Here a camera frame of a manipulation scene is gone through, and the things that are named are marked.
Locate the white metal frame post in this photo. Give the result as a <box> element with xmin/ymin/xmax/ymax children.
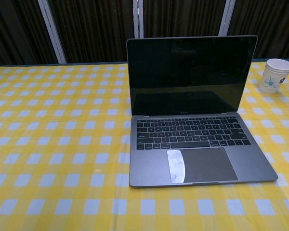
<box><xmin>218</xmin><ymin>0</ymin><xmax>237</xmax><ymax>37</ymax></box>
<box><xmin>132</xmin><ymin>0</ymin><xmax>145</xmax><ymax>39</ymax></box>
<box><xmin>37</xmin><ymin>0</ymin><xmax>67</xmax><ymax>64</ymax></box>

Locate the white floral paper cup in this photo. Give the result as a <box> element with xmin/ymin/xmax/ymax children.
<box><xmin>259</xmin><ymin>58</ymin><xmax>289</xmax><ymax>94</ymax></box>

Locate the silver laptop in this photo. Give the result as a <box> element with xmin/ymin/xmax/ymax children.
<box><xmin>126</xmin><ymin>35</ymin><xmax>279</xmax><ymax>189</ymax></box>

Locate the yellow white checkered tablecloth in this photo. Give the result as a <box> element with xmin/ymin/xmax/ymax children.
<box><xmin>0</xmin><ymin>60</ymin><xmax>289</xmax><ymax>231</ymax></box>

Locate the dark brown pleated curtain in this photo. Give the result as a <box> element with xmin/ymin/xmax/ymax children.
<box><xmin>0</xmin><ymin>0</ymin><xmax>289</xmax><ymax>67</ymax></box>

